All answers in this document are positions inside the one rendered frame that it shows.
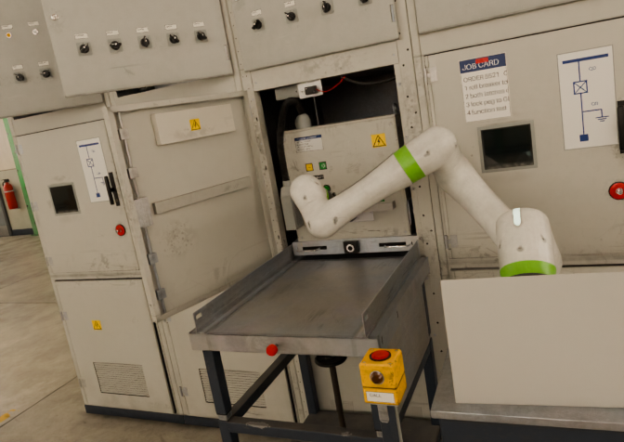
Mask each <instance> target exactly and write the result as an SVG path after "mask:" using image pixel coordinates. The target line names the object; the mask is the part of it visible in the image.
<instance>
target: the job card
mask: <svg viewBox="0 0 624 442"><path fill-rule="evenodd" d="M459 69H460V77H461V92H462V101H463V109H464V117H465V123H466V124H467V123H473V122H481V121H487V120H494V119H500V118H507V117H512V110H511V100H510V90H509V81H508V72H507V62H506V52H503V53H499V54H493V55H488V56H484V57H478V58H469V59H464V60H459Z"/></svg>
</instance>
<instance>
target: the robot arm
mask: <svg viewBox="0 0 624 442"><path fill-rule="evenodd" d="M431 173H433V175H434V177H435V181H436V183H437V185H438V186H439V187H440V188H441V189H443V190H444V191H445V192H446V193H447V194H448V195H449V196H450V197H451V198H452V199H454V200H455V201H456V202H457V203H458V204H459V205H460V206H461V207H462V208H463V209H464V210H465V211H466V212H467V213H468V214H469V215H470V216H471V217H472V218H473V219H474V220H475V221H476V222H477V223H478V225H479V226H480V227H481V228H482V229H484V231H485V232H486V233H487V234H488V236H489V237H490V238H491V239H492V241H493V242H494V243H495V245H496V246H497V247H498V257H499V267H500V276H501V277H520V276H539V275H558V274H559V273H560V271H561V269H562V257H561V255H560V252H559V250H558V247H557V245H556V242H555V240H554V237H553V233H552V230H551V226H550V222H549V219H548V217H547V215H546V214H545V213H543V212H542V211H540V210H537V209H533V208H516V209H512V210H511V209H510V208H509V207H508V206H507V205H506V204H505V203H503V202H502V200H501V199H500V198H499V197H498V196H497V195H496V194H495V193H494V192H493V191H492V190H491V189H490V187H489V186H488V185H487V184H486V183H485V181H484V180H483V179H482V178H481V176H480V175H479V174H478V173H477V172H476V170H475V169H474V168H473V166H472V165H471V163H470V162H469V161H468V160H467V159H466V158H465V157H464V155H463V154H462V152H461V150H460V147H459V144H458V142H457V139H456V137H455V136H454V134H453V133H452V132H451V131H450V130H448V129H447V128H446V127H443V126H433V127H430V128H428V129H426V130H424V131H423V132H421V133H420V134H419V135H417V136H416V137H415V138H413V139H412V140H411V141H409V142H408V143H407V144H405V145H404V146H403V147H401V148H400V149H399V150H397V151H396V152H395V153H392V154H391V155H390V156H389V157H388V158H386V159H385V160H384V161H383V162H382V163H380V164H379V165H378V166H377V167H375V168H374V169H373V170H372V171H370V172H369V173H368V174H366V175H365V176H363V177H362V178H361V179H359V181H358V182H356V183H355V184H353V185H352V186H350V187H349V188H347V189H345V190H344V191H342V192H340V193H339V194H337V195H336V194H335V192H333V193H330V192H329V191H328V190H326V189H325V188H324V187H322V185H321V183H320V182H319V180H318V179H317V178H316V177H314V176H312V175H299V176H298V177H296V178H295V179H294V181H293V182H292V183H291V186H290V194H291V197H292V200H293V201H294V203H295V204H296V206H297V208H298V209H299V211H300V213H301V215H302V217H303V218H304V220H305V224H306V227H307V229H308V231H309V233H310V234H311V235H313V236H314V237H316V238H319V239H327V238H329V237H331V236H332V235H333V234H335V233H336V232H337V231H338V230H339V229H341V228H342V227H343V226H345V225H346V224H347V223H348V222H351V220H353V219H354V218H355V217H357V216H358V215H360V214H362V213H363V212H365V211H366V210H368V209H369V208H371V207H372V206H373V205H375V204H376V203H378V202H380V201H382V200H384V199H385V198H387V197H389V196H391V195H393V194H395V193H397V192H398V191H400V190H402V189H405V188H407V187H409V186H411V185H413V183H415V182H417V181H418V180H420V179H422V178H424V177H426V176H428V175H430V174H431Z"/></svg>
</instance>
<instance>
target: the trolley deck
mask: <svg viewBox="0 0 624 442"><path fill-rule="evenodd" d="M402 259H403V258H402ZM402 259H377V260H353V261H329V262H304V263H296V264H295V265H293V266H292V267H291V268H289V269H288V270H287V271H286V272H284V273H283V274H282V275H280V276H279V277H278V278H277V279H275V280H274V281H273V282H271V283H270V284H269V285H267V286H266V287H265V289H263V290H262V291H261V292H259V293H258V294H257V295H255V296H254V297H253V298H252V299H250V300H249V301H248V302H247V303H245V304H244V305H242V306H241V307H240V308H239V309H237V310H236V311H235V312H234V313H232V314H231V315H230V316H228V317H227V318H226V319H224V320H223V321H222V322H221V323H219V324H218V325H217V326H215V327H214V328H213V329H212V330H210V331H209V332H208V333H206V334H196V333H195V332H196V328H194V329H193V330H191V331H190V332H189V333H188V335H189V339H190V343H191V347H192V350H203V351H225V352H246V353H266V352H267V347H268V346H269V345H271V344H273V345H275V344H278V345H279V346H278V353H277V354H290V355H311V356H334V357H355V358H364V356H365V355H366V353H367V352H368V350H369V349H370V348H385V349H386V347H387V346H388V345H389V343H390V341H391V339H392V338H393V336H394V334H395V332H396V330H397V328H398V326H399V324H400V323H401V321H402V319H403V318H404V317H405V315H406V313H407V311H408V309H409V308H410V305H411V303H412V302H413V300H414V298H415V296H416V295H417V293H418V291H419V290H420V289H421V287H422V285H423V282H424V281H425V279H426V277H427V275H428V274H429V272H430V269H429V263H428V256H427V257H426V258H421V259H420V260H419V262H418V263H417V265H416V266H415V268H413V270H412V271H411V273H410V274H409V276H408V278H407V280H406V281H405V283H404V284H403V286H402V287H401V289H400V290H399V292H398V293H397V295H396V297H395V298H394V300H393V301H392V303H391V305H390V306H389V307H388V308H387V310H386V311H385V313H384V314H383V316H382V318H381V319H380V321H379V322H378V324H377V326H376V327H375V329H374V330H373V332H372V333H371V335H370V337H369V338H368V339H366V338H354V336H355V335H356V333H357V332H358V330H359V329H360V327H361V326H362V325H363V322H362V317H361V314H362V313H363V312H364V310H365V309H366V308H367V306H368V305H369V303H370V302H371V300H372V299H373V298H374V296H375V295H376V294H377V292H378V291H380V289H381V288H382V287H383V285H384V284H385V282H386V281H387V280H388V278H389V277H390V276H391V274H392V273H393V272H394V270H395V269H396V268H397V266H398V264H399V263H400V262H401V260H402Z"/></svg>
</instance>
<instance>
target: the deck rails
mask: <svg viewBox="0 0 624 442"><path fill-rule="evenodd" d="M420 259H421V257H420V256H419V249H418V242H417V241H415V243H414V244H413V245H412V247H411V248H410V249H409V251H408V252H407V254H406V255H405V256H404V258H403V259H402V260H401V262H400V263H399V264H398V266H397V267H396V269H395V270H394V272H393V273H392V274H391V276H390V277H389V278H388V280H387V281H386V282H385V284H384V285H383V287H382V288H381V289H380V291H378V292H377V294H376V295H375V296H374V298H373V299H372V300H371V302H370V303H369V305H368V306H367V308H366V309H365V310H364V312H363V313H362V314H361V317H362V322H363V325H362V326H361V327H360V329H359V330H358V332H357V333H356V335H355V336H354V338H366V339H368V338H369V337H370V335H371V333H372V332H373V330H374V329H375V327H376V326H377V324H378V322H379V321H380V319H381V318H382V316H383V315H384V313H385V311H386V310H387V308H388V307H389V306H390V305H391V303H392V301H393V300H394V298H395V297H396V295H397V293H398V292H399V290H400V289H401V287H402V286H403V284H404V283H405V281H406V280H407V278H408V276H409V275H410V273H411V271H412V270H413V268H415V266H416V265H417V263H418V262H419V260H420ZM296 263H297V262H291V261H290V256H289V251H288V247H287V248H285V249H284V250H282V251H281V252H280V253H278V254H276V255H275V256H273V257H272V258H271V259H269V260H268V261H266V262H265V263H264V264H263V265H261V266H260V267H258V268H257V269H255V270H254V271H252V272H251V273H250V274H248V275H247V276H245V277H244V278H242V279H241V280H239V281H238V282H236V283H235V284H233V285H232V286H230V287H229V288H228V289H226V290H225V291H223V292H221V293H220V294H219V295H217V296H216V297H215V298H214V299H212V300H211V301H209V302H208V303H207V304H205V305H203V306H202V307H200V308H199V309H198V310H196V311H195V312H193V313H192V316H193V319H194V324H195V328H196V332H195V333H196V334H206V333H208V332H209V331H210V330H212V329H213V328H214V327H215V326H217V325H218V324H219V323H221V322H222V321H223V320H224V319H226V318H227V317H228V316H230V315H231V314H232V313H234V312H235V311H236V310H237V309H239V308H240V307H241V306H243V305H244V304H245V303H247V302H248V301H249V300H250V299H252V298H253V297H254V296H255V295H257V294H258V293H260V292H261V291H262V290H263V289H265V287H266V286H267V285H269V284H270V283H271V282H273V281H274V280H275V279H277V278H278V277H279V276H280V275H282V274H283V273H284V272H286V271H287V270H288V269H289V268H291V267H292V266H293V265H295V264H296ZM200 313H201V317H199V318H198V319H196V316H197V315H198V314H200ZM366 315H367V319H366V320H365V319H364V318H365V316H366Z"/></svg>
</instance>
